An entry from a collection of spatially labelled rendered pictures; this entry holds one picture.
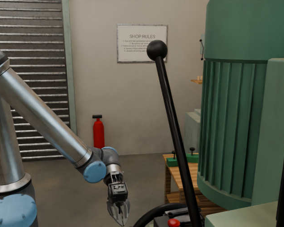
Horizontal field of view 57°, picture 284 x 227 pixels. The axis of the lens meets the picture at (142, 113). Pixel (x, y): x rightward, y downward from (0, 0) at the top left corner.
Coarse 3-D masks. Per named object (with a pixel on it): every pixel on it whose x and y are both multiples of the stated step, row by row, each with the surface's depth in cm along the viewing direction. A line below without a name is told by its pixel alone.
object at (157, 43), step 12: (156, 48) 42; (156, 60) 42; (168, 84) 40; (168, 96) 40; (168, 108) 39; (168, 120) 39; (180, 132) 38; (180, 144) 37; (180, 156) 36; (180, 168) 36; (192, 192) 35; (192, 204) 34; (192, 216) 34
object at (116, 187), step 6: (114, 174) 108; (108, 180) 110; (114, 180) 109; (120, 180) 112; (108, 186) 104; (114, 186) 103; (120, 186) 104; (126, 186) 104; (108, 192) 105; (114, 192) 101; (120, 192) 101; (126, 192) 102; (108, 198) 106; (114, 198) 101; (120, 198) 103; (126, 198) 103; (120, 204) 105
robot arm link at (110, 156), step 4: (104, 148) 122; (108, 148) 122; (112, 148) 123; (104, 152) 117; (108, 152) 119; (112, 152) 120; (116, 152) 122; (104, 156) 116; (108, 156) 117; (112, 156) 118; (116, 156) 120; (104, 160) 116; (108, 160) 116; (112, 160) 116; (116, 160) 117; (108, 164) 114; (116, 164) 115
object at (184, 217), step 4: (184, 208) 73; (168, 212) 71; (172, 212) 71; (164, 216) 68; (176, 216) 69; (180, 216) 69; (184, 216) 69; (188, 216) 69; (156, 220) 66; (160, 220) 66; (164, 220) 66; (180, 220) 67; (184, 220) 67; (188, 220) 67; (156, 224) 65; (160, 224) 65; (164, 224) 65; (188, 224) 66; (204, 224) 66
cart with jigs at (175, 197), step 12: (168, 156) 224; (192, 156) 212; (168, 168) 207; (192, 168) 202; (168, 180) 228; (180, 180) 184; (192, 180) 184; (168, 192) 231; (180, 192) 179; (204, 204) 212; (216, 204) 212; (204, 216) 197
